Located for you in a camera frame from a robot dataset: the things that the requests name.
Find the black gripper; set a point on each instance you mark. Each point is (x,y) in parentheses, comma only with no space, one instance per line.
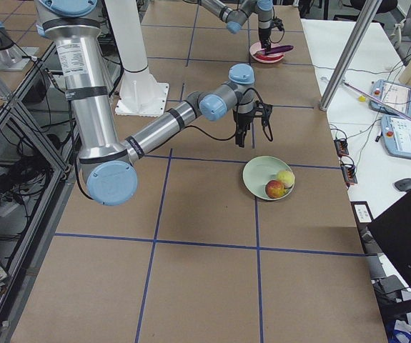
(242,119)
(264,33)

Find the purple eggplant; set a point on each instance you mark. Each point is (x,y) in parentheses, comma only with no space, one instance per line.
(278,50)

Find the red chili pepper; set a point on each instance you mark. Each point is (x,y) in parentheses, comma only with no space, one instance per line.
(268,57)

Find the yellow pink peach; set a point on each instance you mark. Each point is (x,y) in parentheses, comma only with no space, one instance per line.
(287,177)

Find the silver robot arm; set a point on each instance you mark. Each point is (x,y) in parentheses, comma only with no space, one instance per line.
(107,162)
(236,18)

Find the pink plate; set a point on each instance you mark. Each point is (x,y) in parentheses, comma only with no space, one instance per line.
(257,47)

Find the green plate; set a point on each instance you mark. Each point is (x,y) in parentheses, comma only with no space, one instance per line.
(259,170)

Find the upper orange black connector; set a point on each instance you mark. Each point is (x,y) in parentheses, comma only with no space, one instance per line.
(341,147)

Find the orange black connector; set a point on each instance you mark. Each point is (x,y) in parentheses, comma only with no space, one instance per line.
(341,147)
(349,173)

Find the lower orange black connector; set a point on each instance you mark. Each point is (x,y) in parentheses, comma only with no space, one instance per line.
(349,173)

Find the upper blue teach pendant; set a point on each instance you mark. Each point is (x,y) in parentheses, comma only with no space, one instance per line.
(394,94)

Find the blue teach pendant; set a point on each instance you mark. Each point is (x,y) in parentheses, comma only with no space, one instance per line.
(394,94)
(396,134)

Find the white label card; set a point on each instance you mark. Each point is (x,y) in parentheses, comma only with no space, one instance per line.
(362,212)

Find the lower blue teach pendant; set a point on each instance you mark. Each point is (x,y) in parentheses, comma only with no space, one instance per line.
(396,134)

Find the reach grabber stick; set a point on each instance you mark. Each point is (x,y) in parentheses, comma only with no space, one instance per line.
(375,99)

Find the black computer mouse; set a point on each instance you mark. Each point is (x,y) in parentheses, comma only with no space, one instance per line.
(403,185)

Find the white power strip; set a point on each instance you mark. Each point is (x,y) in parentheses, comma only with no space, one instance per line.
(7,207)

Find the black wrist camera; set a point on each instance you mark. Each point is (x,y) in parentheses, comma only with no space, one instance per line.
(277,23)
(263,110)

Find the aluminium frame post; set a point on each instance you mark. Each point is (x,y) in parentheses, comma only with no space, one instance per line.
(360,28)

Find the aluminium table frame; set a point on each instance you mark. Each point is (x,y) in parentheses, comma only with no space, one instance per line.
(36,170)

